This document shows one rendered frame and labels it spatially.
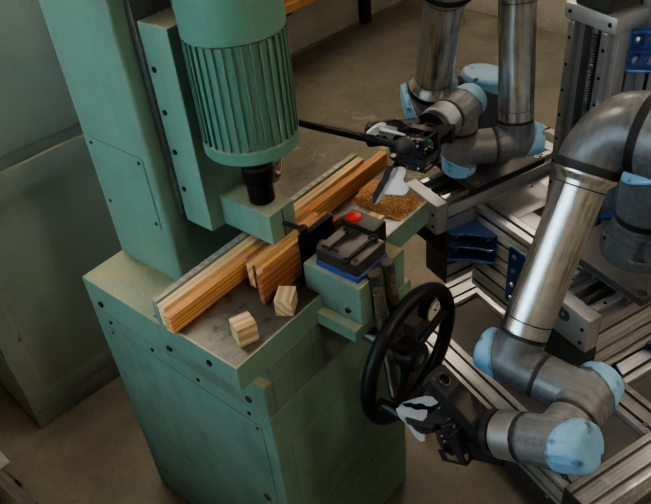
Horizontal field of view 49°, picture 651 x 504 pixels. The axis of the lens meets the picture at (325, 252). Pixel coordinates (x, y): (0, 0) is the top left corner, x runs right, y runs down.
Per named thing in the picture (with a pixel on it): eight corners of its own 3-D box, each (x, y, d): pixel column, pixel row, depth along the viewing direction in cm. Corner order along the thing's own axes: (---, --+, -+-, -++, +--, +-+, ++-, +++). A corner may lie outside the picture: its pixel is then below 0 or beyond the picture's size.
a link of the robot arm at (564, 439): (615, 451, 101) (587, 492, 96) (547, 438, 110) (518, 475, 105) (598, 405, 99) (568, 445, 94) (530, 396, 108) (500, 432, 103)
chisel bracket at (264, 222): (275, 252, 140) (269, 217, 135) (225, 228, 147) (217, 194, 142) (300, 233, 144) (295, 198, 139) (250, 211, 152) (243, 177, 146)
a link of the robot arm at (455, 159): (496, 176, 157) (499, 131, 150) (445, 183, 156) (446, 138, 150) (485, 158, 163) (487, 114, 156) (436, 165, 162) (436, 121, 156)
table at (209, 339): (280, 418, 122) (275, 395, 118) (163, 344, 138) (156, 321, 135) (466, 235, 156) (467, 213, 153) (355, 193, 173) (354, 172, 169)
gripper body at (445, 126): (421, 141, 132) (456, 114, 139) (383, 131, 137) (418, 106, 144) (423, 177, 137) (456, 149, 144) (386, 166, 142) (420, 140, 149)
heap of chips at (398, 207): (400, 221, 153) (400, 206, 150) (348, 201, 160) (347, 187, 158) (424, 200, 158) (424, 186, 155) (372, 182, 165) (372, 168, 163)
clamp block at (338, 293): (360, 327, 133) (358, 291, 128) (305, 299, 140) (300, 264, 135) (406, 283, 142) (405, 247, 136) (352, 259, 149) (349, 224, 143)
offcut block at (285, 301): (280, 299, 137) (278, 285, 134) (298, 300, 136) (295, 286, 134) (275, 315, 133) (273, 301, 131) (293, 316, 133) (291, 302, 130)
